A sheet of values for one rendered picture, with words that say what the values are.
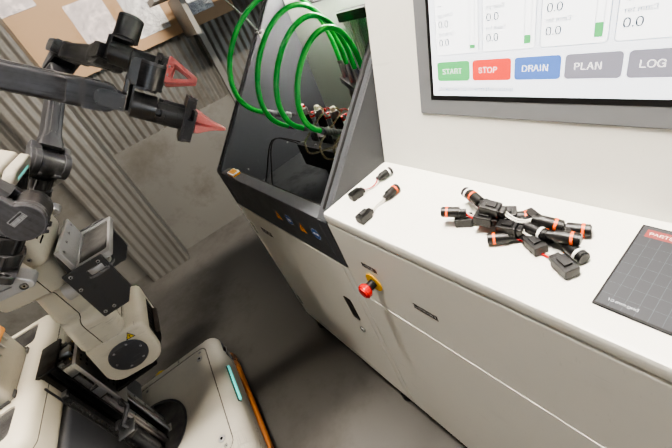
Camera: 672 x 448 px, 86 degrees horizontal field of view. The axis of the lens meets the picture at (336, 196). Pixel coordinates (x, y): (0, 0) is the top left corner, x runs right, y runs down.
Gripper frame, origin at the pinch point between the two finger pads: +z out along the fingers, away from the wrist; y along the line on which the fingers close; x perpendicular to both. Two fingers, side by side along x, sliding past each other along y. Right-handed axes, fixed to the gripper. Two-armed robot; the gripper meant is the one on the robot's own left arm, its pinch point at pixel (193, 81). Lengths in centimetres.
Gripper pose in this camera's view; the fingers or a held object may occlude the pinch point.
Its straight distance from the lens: 107.6
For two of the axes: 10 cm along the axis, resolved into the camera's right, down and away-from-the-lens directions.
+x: -2.8, 9.6, 0.4
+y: -3.6, -1.5, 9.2
